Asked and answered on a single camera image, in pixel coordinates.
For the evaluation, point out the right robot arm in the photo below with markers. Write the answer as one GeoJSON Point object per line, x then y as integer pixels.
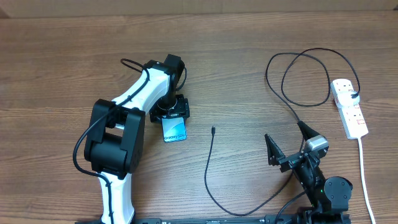
{"type": "Point", "coordinates": [329, 197]}

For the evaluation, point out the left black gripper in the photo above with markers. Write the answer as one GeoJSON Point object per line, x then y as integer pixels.
{"type": "Point", "coordinates": [181, 109]}

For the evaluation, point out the white charger plug adapter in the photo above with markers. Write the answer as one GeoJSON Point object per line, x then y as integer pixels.
{"type": "Point", "coordinates": [346, 99]}

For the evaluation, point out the blue Samsung Galaxy smartphone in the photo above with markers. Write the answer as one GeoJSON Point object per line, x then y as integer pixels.
{"type": "Point", "coordinates": [174, 129]}

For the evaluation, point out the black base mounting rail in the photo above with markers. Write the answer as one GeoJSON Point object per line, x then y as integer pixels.
{"type": "Point", "coordinates": [217, 220]}

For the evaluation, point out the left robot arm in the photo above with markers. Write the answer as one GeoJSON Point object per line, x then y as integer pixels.
{"type": "Point", "coordinates": [114, 140]}

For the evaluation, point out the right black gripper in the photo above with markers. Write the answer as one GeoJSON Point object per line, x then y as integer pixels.
{"type": "Point", "coordinates": [275, 157]}

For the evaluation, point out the white power strip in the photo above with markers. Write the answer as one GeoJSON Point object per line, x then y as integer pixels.
{"type": "Point", "coordinates": [352, 118]}

